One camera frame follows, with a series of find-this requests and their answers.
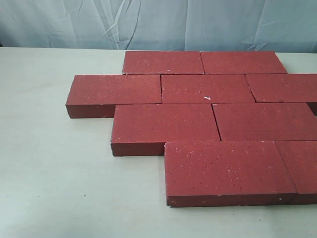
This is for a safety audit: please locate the back right base brick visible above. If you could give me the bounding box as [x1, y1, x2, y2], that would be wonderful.
[201, 51, 287, 74]

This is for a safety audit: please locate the front right base brick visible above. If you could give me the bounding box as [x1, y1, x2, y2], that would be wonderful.
[275, 141, 317, 205]

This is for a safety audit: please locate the back left base brick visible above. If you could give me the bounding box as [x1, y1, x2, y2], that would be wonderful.
[122, 51, 205, 74]

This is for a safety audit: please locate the blue-grey backdrop cloth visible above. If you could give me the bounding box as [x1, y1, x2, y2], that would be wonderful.
[0, 0, 317, 53]

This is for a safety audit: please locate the base brick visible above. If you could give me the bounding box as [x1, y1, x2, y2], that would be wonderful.
[122, 51, 205, 74]
[164, 141, 297, 207]
[275, 141, 317, 205]
[201, 51, 287, 74]

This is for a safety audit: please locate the middle row red brick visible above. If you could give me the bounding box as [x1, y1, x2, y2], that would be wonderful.
[212, 103, 317, 141]

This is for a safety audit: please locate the front left base brick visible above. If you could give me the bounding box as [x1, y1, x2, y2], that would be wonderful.
[164, 141, 297, 207]

